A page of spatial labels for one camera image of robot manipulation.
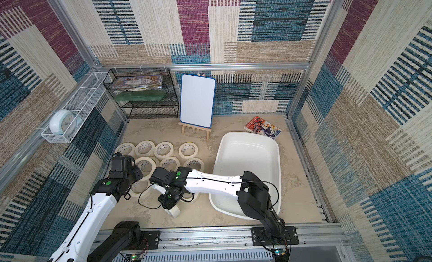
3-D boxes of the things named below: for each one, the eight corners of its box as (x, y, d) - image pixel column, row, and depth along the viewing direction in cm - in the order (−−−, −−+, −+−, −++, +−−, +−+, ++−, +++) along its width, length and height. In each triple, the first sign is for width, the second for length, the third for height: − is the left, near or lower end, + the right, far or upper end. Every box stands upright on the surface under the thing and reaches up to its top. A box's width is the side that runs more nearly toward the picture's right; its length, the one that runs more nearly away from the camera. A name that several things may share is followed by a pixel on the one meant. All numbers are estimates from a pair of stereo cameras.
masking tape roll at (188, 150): (178, 158, 101) (177, 155, 99) (180, 145, 107) (179, 141, 105) (197, 158, 101) (196, 155, 99) (198, 144, 107) (198, 141, 105)
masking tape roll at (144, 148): (136, 158, 104) (132, 153, 100) (140, 145, 110) (137, 140, 106) (154, 158, 103) (152, 153, 99) (158, 145, 110) (155, 140, 106)
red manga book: (244, 128, 116) (244, 126, 114) (256, 117, 122) (257, 115, 121) (269, 144, 107) (270, 142, 105) (281, 132, 114) (282, 130, 112)
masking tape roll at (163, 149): (152, 160, 100) (151, 157, 98) (157, 144, 107) (156, 141, 105) (172, 159, 100) (171, 157, 98) (175, 144, 107) (174, 141, 105)
